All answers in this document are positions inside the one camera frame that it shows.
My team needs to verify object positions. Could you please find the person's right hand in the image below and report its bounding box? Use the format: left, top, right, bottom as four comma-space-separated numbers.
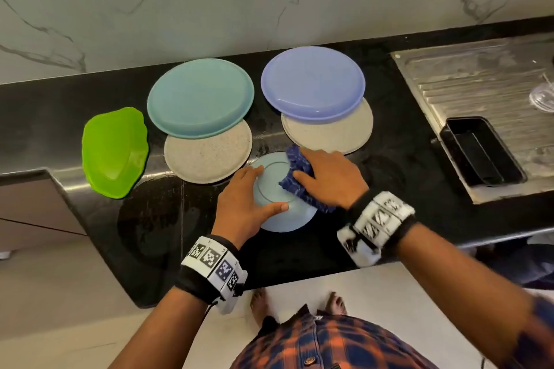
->
291, 146, 372, 210

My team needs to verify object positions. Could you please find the person's left hand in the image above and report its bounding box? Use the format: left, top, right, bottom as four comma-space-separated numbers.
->
210, 165, 290, 250

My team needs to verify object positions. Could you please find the blue striped cloth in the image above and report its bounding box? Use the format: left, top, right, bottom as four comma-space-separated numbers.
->
277, 144, 337, 215

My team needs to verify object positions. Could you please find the speckled white plate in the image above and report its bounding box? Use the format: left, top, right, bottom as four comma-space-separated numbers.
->
280, 97, 375, 156
163, 119, 254, 186

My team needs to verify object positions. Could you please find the light blue bowl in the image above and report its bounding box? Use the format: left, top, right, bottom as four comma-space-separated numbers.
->
246, 152, 320, 234

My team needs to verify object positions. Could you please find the lavender plate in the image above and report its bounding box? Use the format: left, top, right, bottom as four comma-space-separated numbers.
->
260, 45, 367, 124

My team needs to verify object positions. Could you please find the teal plate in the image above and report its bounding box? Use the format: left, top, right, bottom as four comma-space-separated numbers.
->
146, 57, 256, 141

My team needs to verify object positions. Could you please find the green plate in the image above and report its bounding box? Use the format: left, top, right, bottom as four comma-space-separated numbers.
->
81, 106, 150, 200

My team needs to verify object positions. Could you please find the person's left forearm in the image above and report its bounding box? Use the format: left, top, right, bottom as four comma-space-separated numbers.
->
108, 287, 209, 369

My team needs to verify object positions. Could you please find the person's right forearm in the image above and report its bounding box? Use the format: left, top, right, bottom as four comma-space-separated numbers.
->
396, 224, 538, 366

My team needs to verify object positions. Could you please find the person's left foot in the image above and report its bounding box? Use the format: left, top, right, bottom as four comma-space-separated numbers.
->
249, 288, 271, 326

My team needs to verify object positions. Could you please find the person's foot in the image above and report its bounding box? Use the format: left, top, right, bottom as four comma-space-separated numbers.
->
322, 291, 349, 318
249, 288, 271, 326

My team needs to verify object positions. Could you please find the person's right foot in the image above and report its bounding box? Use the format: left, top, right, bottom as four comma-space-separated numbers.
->
322, 291, 349, 318

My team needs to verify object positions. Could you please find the right wrist marker band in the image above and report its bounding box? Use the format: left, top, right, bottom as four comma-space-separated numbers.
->
342, 190, 418, 257

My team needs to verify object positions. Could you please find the black plastic tray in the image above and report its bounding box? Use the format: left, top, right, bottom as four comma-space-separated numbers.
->
440, 116, 528, 189

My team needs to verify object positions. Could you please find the blue orange plaid shirt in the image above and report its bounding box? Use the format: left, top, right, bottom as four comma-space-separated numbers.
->
229, 295, 554, 369

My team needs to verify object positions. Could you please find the steel sink drainboard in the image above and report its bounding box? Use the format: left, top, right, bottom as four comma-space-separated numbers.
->
390, 31, 554, 206

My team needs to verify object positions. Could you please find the brown lower drawer unit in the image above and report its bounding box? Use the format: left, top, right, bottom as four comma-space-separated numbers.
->
0, 170, 88, 253

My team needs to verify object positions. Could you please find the clear plastic lid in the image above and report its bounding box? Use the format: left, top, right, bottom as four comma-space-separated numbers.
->
528, 81, 554, 115

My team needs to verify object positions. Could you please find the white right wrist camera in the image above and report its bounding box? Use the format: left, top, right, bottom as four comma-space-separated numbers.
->
336, 224, 382, 269

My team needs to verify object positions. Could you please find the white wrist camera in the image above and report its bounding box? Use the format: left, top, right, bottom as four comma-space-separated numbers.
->
216, 282, 249, 315
336, 224, 382, 269

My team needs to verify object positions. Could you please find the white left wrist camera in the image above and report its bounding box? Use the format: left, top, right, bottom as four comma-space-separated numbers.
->
216, 282, 249, 315

